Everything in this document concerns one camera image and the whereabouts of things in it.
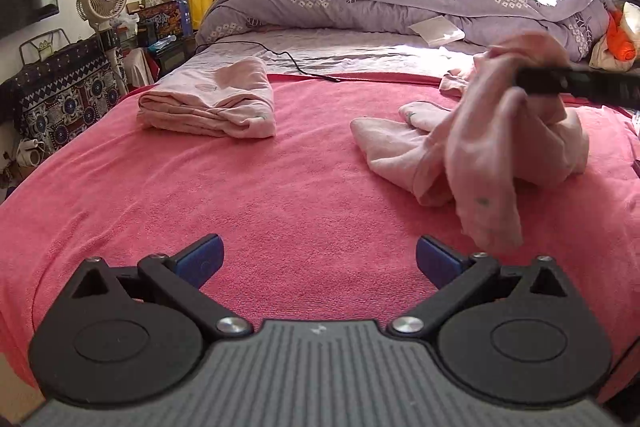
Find pink strawberry print shirt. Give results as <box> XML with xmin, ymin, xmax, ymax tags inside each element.
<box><xmin>350</xmin><ymin>32</ymin><xmax>589</xmax><ymax>254</ymax></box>

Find orange cloth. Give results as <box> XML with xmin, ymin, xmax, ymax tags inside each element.
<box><xmin>606</xmin><ymin>10</ymin><xmax>637</xmax><ymax>62</ymax></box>

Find purple patterned duvet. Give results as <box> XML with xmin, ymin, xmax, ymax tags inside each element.
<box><xmin>196</xmin><ymin>0</ymin><xmax>614</xmax><ymax>62</ymax></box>

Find pink red bed blanket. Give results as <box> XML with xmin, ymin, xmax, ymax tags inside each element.
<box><xmin>1</xmin><ymin>80</ymin><xmax>639</xmax><ymax>397</ymax></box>

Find patterned cloth covered cabinet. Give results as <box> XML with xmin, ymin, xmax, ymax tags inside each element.
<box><xmin>1</xmin><ymin>37</ymin><xmax>120</xmax><ymax>154</ymax></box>

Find folded pink pants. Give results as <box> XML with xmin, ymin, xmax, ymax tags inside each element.
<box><xmin>138</xmin><ymin>57</ymin><xmax>277</xmax><ymax>139</ymax></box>

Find light purple bed sheet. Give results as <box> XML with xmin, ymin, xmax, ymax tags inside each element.
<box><xmin>160</xmin><ymin>29</ymin><xmax>484</xmax><ymax>84</ymax></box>

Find colourful toy box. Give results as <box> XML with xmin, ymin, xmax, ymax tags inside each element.
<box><xmin>138</xmin><ymin>0</ymin><xmax>193</xmax><ymax>40</ymax></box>

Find yellow shopping bag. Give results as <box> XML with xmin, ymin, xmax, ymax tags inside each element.
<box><xmin>188</xmin><ymin>0</ymin><xmax>215</xmax><ymax>30</ymax></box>

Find black charging cable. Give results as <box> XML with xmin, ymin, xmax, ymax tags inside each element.
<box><xmin>194</xmin><ymin>39</ymin><xmax>343</xmax><ymax>84</ymax></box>

